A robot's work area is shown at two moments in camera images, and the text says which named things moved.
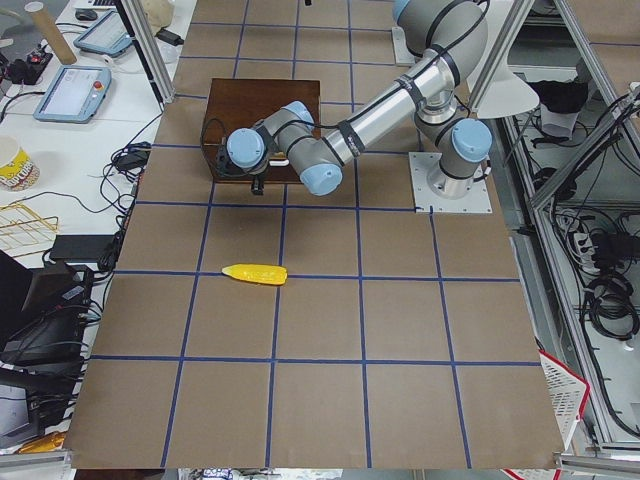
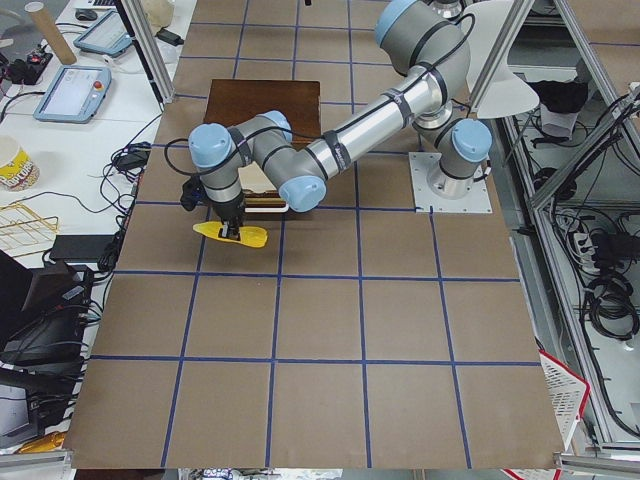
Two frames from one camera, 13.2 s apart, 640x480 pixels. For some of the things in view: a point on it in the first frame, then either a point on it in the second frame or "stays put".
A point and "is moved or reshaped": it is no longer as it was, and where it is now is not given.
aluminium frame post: (148, 44) stays put
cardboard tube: (52, 32) stays put
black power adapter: (169, 36) stays put
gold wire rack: (22, 231) stays put
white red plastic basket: (566, 391) stays put
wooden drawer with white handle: (279, 169) is moved or reshaped
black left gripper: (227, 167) to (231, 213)
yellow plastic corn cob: (262, 273) to (249, 236)
